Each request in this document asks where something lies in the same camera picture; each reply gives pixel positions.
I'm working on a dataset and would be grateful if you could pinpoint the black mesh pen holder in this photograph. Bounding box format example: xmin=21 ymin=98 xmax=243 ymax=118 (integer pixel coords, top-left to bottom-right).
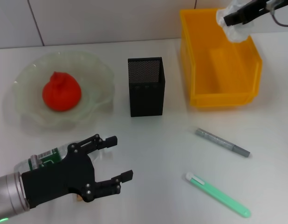
xmin=127 ymin=56 xmax=166 ymax=118

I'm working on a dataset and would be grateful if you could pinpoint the yellow plastic bin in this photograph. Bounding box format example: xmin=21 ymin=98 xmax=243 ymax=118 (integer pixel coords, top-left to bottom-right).
xmin=179 ymin=7 xmax=263 ymax=110

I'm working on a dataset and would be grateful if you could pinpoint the clear green-label water bottle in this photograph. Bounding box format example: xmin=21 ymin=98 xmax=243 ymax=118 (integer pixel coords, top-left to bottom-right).
xmin=14 ymin=135 xmax=112 ymax=175

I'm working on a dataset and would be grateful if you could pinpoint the mint green pen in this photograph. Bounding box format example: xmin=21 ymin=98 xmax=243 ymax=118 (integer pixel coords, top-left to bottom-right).
xmin=185 ymin=172 xmax=251 ymax=219

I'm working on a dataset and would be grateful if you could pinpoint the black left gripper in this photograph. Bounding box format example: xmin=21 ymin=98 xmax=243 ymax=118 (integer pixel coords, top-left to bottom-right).
xmin=21 ymin=134 xmax=134 ymax=208

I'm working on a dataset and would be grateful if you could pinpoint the white paper ball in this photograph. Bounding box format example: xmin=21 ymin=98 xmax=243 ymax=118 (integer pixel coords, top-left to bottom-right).
xmin=216 ymin=0 xmax=255 ymax=43

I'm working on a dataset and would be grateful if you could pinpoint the grey glitter pen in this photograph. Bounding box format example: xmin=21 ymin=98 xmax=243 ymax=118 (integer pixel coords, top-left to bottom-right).
xmin=195 ymin=127 xmax=251 ymax=158

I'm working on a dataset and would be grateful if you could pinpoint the thin right wrist cable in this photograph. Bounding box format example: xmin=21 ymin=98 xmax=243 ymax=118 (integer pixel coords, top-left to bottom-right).
xmin=271 ymin=0 xmax=288 ymax=27

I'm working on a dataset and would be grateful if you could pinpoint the translucent green glass fruit plate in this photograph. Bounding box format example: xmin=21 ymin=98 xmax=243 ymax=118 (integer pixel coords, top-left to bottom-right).
xmin=5 ymin=50 xmax=115 ymax=132

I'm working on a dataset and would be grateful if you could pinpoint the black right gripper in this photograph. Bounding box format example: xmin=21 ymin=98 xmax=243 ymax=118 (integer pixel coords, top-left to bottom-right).
xmin=223 ymin=0 xmax=275 ymax=26

